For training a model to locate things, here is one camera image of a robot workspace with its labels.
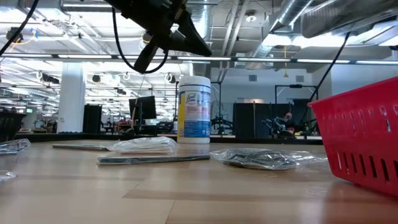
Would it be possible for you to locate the round black item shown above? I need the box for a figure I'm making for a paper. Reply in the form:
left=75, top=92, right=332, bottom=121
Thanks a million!
left=210, top=147, right=329, bottom=171

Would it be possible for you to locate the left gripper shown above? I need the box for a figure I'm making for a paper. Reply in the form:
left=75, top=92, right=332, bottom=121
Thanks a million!
left=124, top=0, right=213, bottom=75

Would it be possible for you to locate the long ceiling light strip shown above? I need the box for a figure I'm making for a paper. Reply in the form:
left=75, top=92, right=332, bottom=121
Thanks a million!
left=0, top=52, right=398, bottom=65

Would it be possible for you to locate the person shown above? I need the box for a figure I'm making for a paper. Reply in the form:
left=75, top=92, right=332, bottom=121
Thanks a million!
left=264, top=111, right=307, bottom=140

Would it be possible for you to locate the black computer monitor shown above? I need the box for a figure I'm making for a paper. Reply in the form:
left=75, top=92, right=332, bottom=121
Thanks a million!
left=129, top=95, right=157, bottom=121

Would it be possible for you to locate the bag of black hair clips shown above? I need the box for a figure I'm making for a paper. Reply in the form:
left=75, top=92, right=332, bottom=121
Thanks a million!
left=108, top=136, right=180, bottom=155

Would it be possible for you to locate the white pillar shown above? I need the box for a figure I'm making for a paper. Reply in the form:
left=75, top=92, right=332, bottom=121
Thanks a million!
left=57, top=62, right=87, bottom=134

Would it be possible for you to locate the silver ventilation duct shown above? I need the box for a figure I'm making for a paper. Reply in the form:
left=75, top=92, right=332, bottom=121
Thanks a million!
left=186, top=0, right=215, bottom=57

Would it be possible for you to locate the clear plastic bag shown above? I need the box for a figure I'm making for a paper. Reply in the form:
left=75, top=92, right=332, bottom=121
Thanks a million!
left=0, top=138, right=32, bottom=156

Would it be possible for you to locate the red plastic basket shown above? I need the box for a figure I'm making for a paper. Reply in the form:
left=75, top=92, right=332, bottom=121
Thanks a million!
left=307, top=76, right=398, bottom=197

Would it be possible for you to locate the disinfecting wipes canister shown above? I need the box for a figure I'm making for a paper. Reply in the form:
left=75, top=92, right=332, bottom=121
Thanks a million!
left=177, top=75, right=212, bottom=144

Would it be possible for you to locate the black comb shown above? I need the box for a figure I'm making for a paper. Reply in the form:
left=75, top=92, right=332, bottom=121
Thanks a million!
left=97, top=154, right=211, bottom=166

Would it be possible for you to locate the black plastic basket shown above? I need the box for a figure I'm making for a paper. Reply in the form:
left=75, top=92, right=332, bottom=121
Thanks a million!
left=0, top=111, right=28, bottom=143

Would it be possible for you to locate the black cable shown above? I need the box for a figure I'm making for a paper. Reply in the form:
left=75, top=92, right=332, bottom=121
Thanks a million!
left=298, top=30, right=352, bottom=125
left=0, top=0, right=40, bottom=57
left=111, top=7, right=171, bottom=75

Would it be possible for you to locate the black ceiling cable reel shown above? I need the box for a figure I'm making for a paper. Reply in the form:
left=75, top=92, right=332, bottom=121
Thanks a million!
left=6, top=26, right=25, bottom=44

